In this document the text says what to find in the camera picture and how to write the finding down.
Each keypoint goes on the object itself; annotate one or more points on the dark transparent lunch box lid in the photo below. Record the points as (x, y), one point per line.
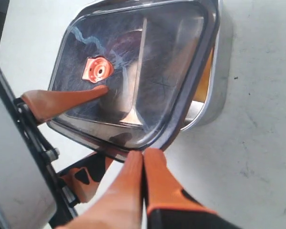
(90, 124)

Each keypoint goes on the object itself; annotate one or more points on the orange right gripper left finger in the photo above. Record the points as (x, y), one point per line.
(120, 207)

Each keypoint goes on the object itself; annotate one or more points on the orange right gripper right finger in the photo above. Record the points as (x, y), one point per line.
(168, 207)

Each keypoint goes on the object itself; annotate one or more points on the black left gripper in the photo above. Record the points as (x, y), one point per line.
(30, 195)

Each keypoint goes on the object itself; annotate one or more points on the stainless steel lunch box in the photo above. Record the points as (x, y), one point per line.
(217, 71)

